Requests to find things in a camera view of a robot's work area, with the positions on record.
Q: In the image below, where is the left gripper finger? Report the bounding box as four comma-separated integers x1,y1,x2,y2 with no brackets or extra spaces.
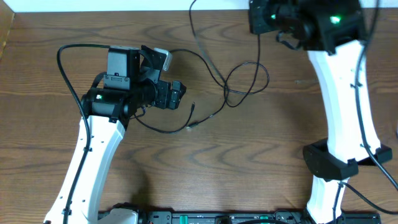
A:
167,90,180,110
171,81,187,100

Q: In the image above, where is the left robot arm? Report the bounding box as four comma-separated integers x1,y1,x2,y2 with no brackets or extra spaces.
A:
44,45,186,223

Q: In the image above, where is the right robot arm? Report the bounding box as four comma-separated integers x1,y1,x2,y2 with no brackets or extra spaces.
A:
249,0,392,223

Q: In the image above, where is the cardboard panel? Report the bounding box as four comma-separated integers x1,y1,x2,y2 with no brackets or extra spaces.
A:
0,0,15,57

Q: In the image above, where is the left camera cable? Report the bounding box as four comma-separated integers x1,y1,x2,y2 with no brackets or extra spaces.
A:
56,44,111,224

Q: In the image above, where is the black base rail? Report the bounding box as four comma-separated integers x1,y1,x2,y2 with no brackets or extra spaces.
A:
136,210,382,224

